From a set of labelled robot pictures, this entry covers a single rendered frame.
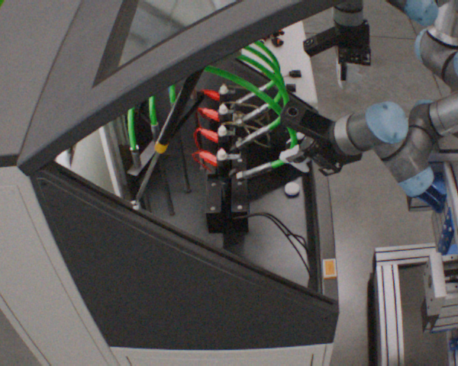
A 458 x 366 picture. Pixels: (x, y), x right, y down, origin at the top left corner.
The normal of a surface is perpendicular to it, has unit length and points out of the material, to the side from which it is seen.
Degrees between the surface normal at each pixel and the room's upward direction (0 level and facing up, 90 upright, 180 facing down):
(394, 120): 45
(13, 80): 0
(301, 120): 19
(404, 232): 0
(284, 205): 0
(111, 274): 90
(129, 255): 90
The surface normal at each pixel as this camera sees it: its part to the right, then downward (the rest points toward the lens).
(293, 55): -0.07, -0.68
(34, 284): -0.01, 0.73
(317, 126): -0.03, -0.41
